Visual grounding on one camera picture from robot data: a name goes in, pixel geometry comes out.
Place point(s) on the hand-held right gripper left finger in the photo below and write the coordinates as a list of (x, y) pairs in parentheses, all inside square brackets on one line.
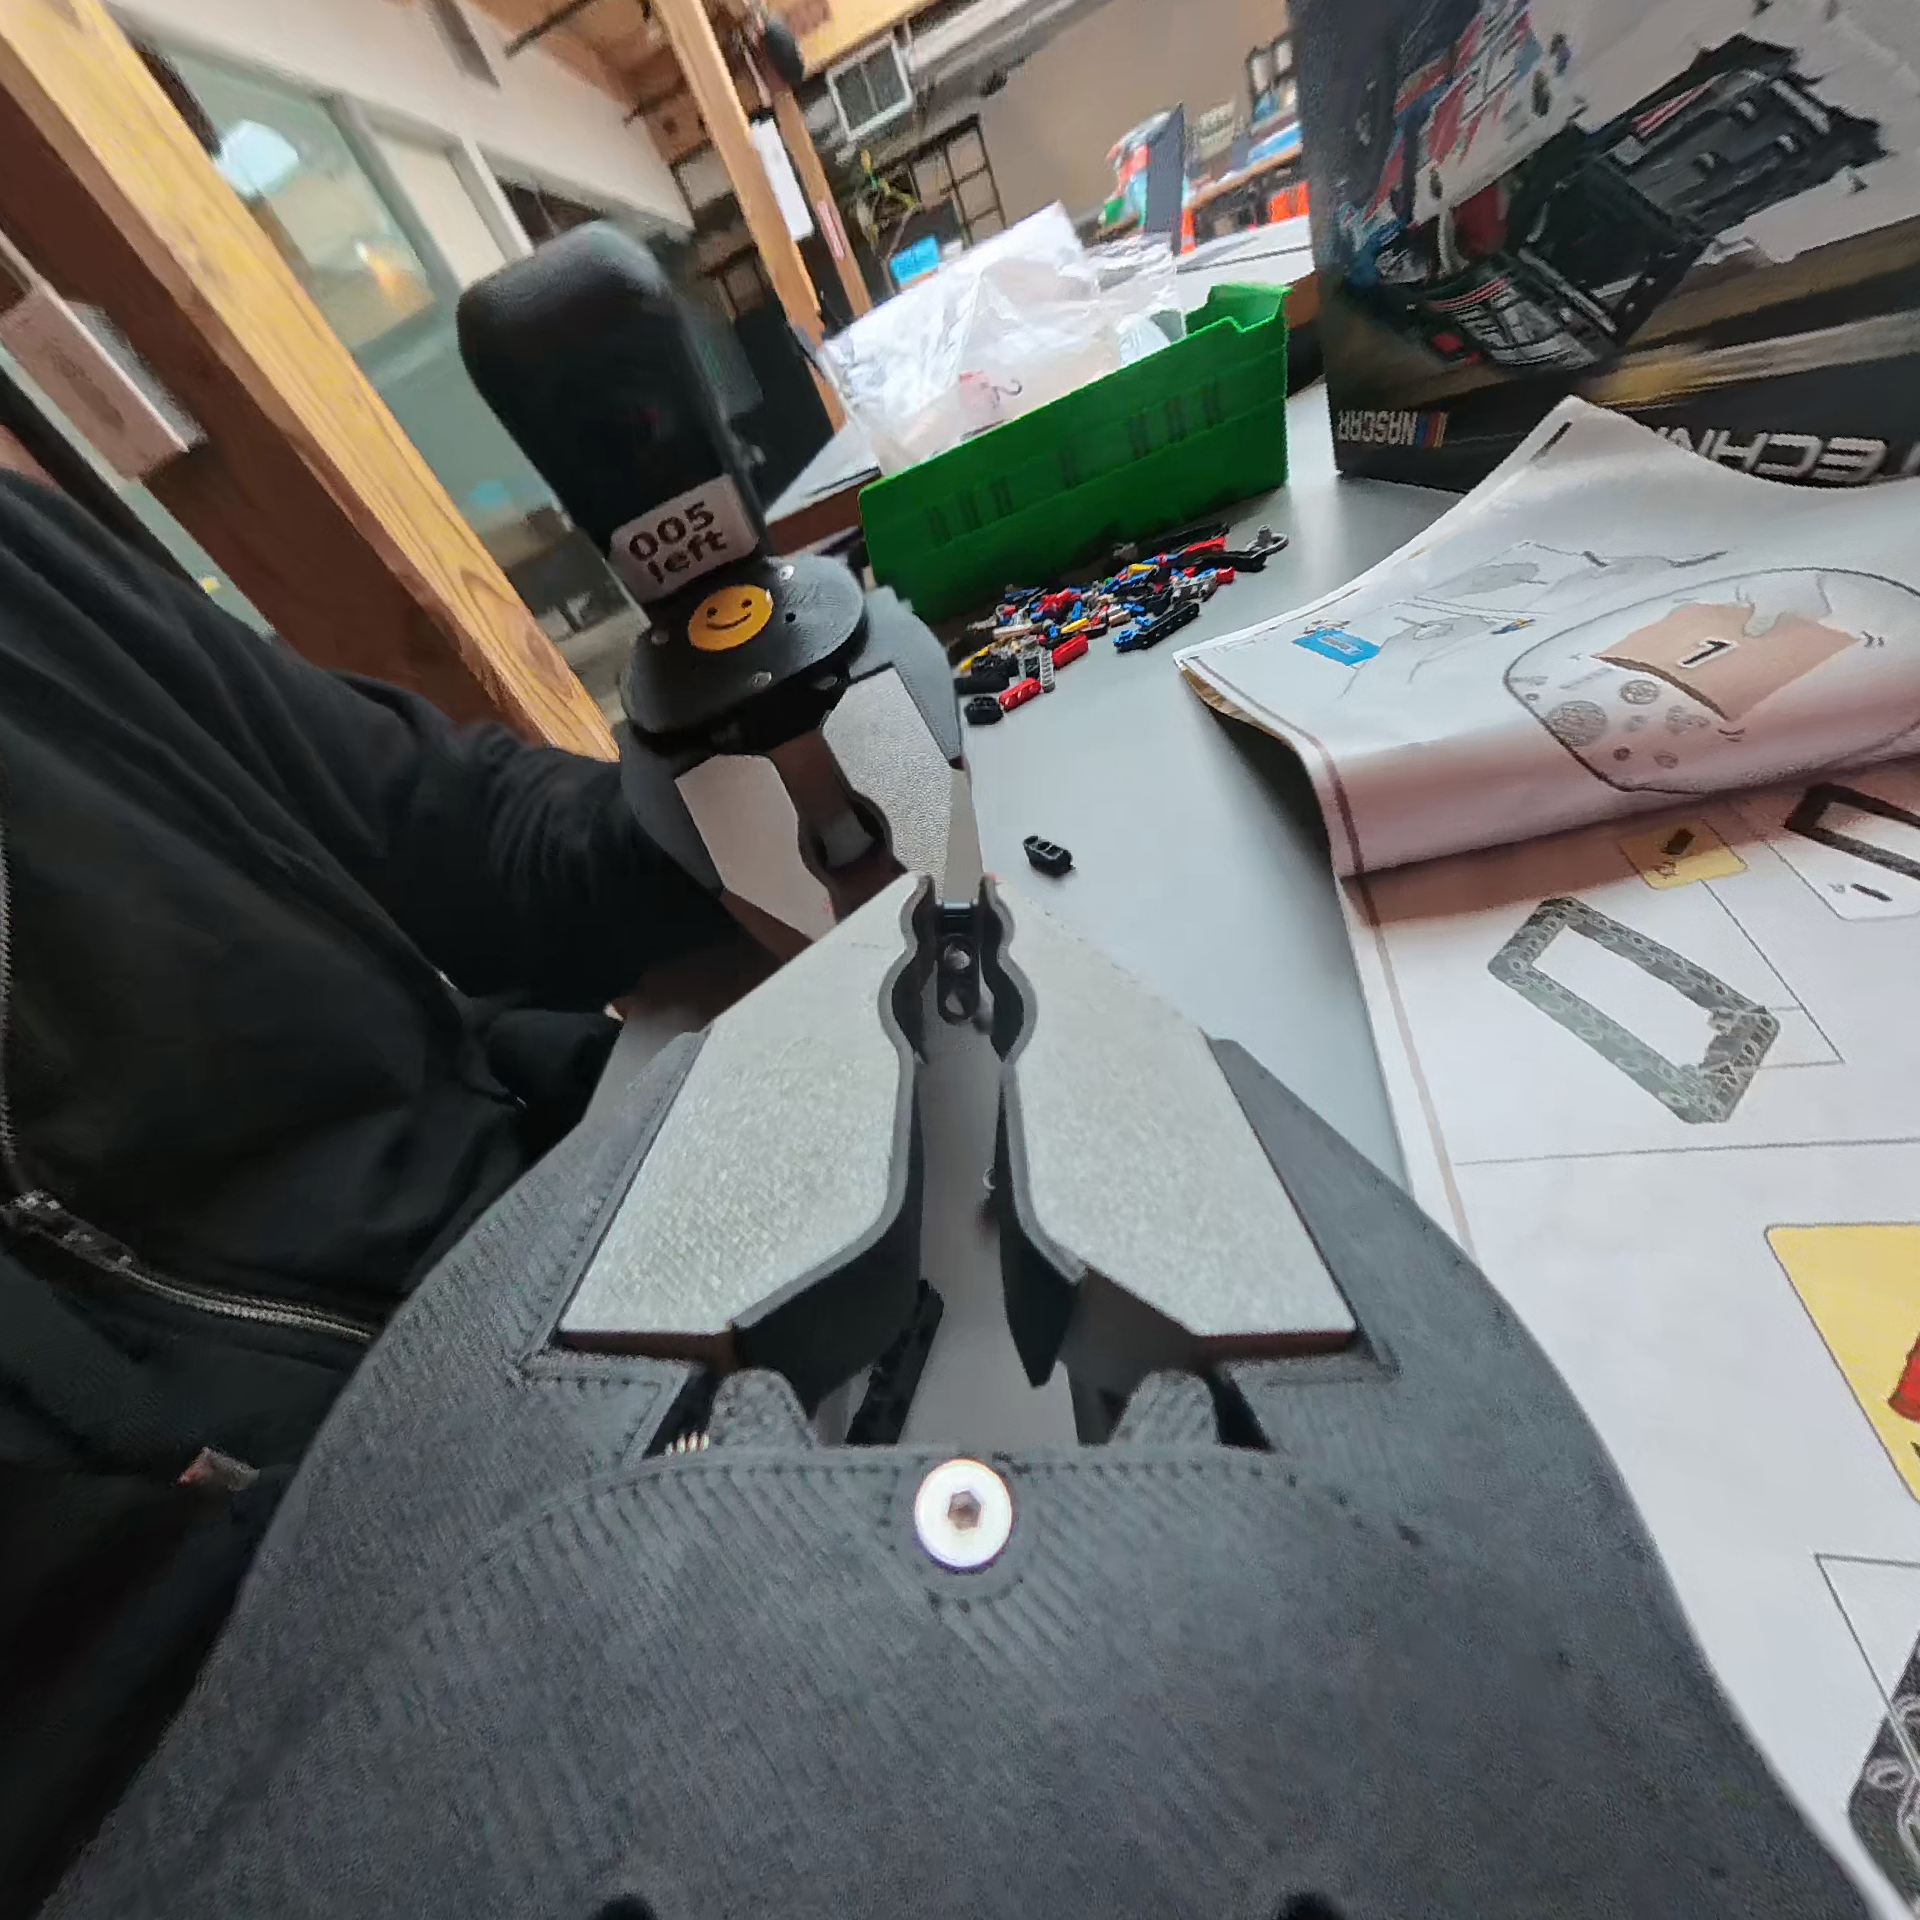
[(750, 1170)]

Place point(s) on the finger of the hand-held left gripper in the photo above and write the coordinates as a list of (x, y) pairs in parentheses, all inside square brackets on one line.
[(909, 763), (743, 832)]

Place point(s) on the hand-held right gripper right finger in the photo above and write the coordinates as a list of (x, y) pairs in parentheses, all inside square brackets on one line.
[(1171, 1185)]

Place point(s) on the short black lego beam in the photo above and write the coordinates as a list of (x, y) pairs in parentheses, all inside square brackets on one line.
[(957, 960)]

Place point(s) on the black rectangular lego frame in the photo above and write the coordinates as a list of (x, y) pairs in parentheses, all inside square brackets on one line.
[(892, 1366)]

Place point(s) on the person's left forearm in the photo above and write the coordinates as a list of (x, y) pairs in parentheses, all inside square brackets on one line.
[(524, 840)]

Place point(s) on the small black lego pin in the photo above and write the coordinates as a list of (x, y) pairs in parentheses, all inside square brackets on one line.
[(1050, 854)]

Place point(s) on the pile of small lego pieces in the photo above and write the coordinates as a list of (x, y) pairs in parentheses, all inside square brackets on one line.
[(1109, 600)]

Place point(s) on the lego instruction booklet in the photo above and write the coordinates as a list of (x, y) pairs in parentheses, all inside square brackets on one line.
[(1576, 1049)]

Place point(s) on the lego set box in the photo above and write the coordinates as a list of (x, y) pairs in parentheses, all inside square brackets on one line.
[(1576, 224)]

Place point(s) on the green plastic bin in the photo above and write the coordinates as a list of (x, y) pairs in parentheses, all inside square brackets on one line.
[(1080, 465)]

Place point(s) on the clear plastic bags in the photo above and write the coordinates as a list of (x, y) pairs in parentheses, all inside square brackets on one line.
[(991, 330)]

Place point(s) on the slim wooden post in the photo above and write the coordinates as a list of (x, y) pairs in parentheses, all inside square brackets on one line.
[(750, 180)]

